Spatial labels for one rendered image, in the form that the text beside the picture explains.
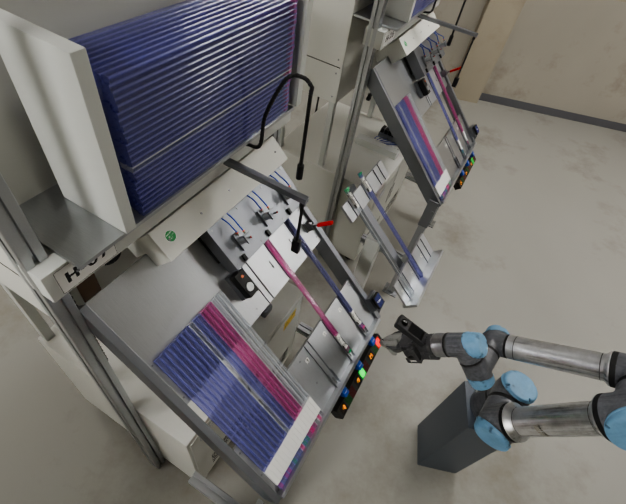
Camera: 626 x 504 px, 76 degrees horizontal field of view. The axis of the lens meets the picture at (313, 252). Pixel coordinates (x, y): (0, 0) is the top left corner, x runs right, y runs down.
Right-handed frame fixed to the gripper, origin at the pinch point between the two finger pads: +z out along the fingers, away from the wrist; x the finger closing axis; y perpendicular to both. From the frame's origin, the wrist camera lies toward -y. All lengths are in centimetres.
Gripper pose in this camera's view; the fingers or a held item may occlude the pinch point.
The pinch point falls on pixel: (381, 340)
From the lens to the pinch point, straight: 145.6
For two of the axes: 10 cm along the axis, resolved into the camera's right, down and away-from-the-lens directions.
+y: 5.4, 7.7, 3.4
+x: 5.0, -6.2, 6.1
